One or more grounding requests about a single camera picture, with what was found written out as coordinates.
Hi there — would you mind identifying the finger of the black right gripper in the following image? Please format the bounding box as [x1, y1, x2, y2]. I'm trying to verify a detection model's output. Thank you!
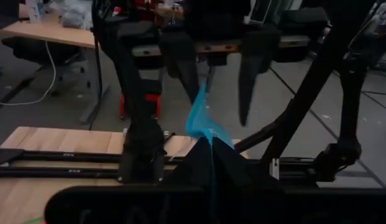
[238, 24, 281, 127]
[158, 29, 200, 104]

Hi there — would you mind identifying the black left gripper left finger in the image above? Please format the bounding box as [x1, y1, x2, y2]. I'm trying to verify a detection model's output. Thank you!
[45, 136, 213, 224]

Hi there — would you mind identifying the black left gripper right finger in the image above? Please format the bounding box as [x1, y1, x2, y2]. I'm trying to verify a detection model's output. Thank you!
[214, 139, 386, 224]

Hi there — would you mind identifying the blue microfiber towel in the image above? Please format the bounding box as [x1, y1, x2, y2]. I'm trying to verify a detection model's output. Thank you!
[185, 81, 236, 224]

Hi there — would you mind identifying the red storage bin rack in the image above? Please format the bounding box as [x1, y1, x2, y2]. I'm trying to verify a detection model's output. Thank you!
[133, 0, 164, 13]

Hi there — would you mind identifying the grey table foot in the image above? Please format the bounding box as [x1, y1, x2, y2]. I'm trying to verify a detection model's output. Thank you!
[78, 46, 112, 125]

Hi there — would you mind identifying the clear plastic bag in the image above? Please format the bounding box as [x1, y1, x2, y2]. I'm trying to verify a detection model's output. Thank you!
[55, 0, 94, 30]

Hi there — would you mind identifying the light wooden desk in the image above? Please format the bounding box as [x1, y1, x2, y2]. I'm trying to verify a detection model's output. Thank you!
[0, 12, 97, 49]

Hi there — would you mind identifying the black office chair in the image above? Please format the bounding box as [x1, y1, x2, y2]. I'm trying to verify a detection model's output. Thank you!
[1, 37, 91, 97]

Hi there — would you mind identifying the small blue white bottle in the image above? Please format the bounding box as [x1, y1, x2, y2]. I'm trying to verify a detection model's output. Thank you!
[24, 0, 45, 23]

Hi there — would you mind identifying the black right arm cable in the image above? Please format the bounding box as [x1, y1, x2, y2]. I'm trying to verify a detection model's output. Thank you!
[88, 27, 103, 131]

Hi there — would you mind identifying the white cable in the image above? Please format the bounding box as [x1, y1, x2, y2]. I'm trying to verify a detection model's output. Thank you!
[0, 40, 57, 106]

